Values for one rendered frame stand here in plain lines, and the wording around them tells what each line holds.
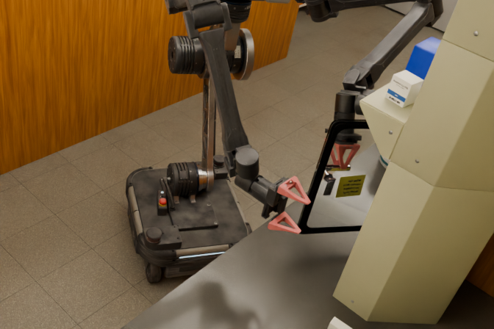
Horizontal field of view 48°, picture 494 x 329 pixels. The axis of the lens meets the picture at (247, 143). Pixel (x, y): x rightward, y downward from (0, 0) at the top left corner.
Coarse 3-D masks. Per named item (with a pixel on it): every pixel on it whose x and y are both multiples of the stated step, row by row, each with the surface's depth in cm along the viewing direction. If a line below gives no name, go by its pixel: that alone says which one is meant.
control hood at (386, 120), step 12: (372, 96) 124; (384, 96) 125; (372, 108) 121; (384, 108) 121; (396, 108) 122; (408, 108) 123; (372, 120) 122; (384, 120) 120; (396, 120) 118; (372, 132) 123; (384, 132) 121; (396, 132) 119; (384, 144) 122; (396, 144) 120; (384, 156) 123
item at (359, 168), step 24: (336, 120) 137; (360, 120) 139; (336, 144) 141; (360, 144) 143; (336, 168) 147; (360, 168) 149; (384, 168) 151; (336, 192) 152; (360, 192) 155; (312, 216) 156; (336, 216) 159; (360, 216) 161
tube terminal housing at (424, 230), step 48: (432, 96) 111; (480, 96) 105; (432, 144) 114; (480, 144) 112; (384, 192) 127; (432, 192) 119; (480, 192) 120; (384, 240) 131; (432, 240) 128; (480, 240) 129; (336, 288) 148; (384, 288) 137; (432, 288) 139
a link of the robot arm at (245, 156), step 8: (240, 152) 135; (248, 152) 135; (256, 152) 135; (224, 160) 146; (240, 160) 133; (248, 160) 133; (256, 160) 133; (232, 168) 142; (240, 168) 134; (248, 168) 133; (256, 168) 135; (232, 176) 144; (240, 176) 137; (248, 176) 136
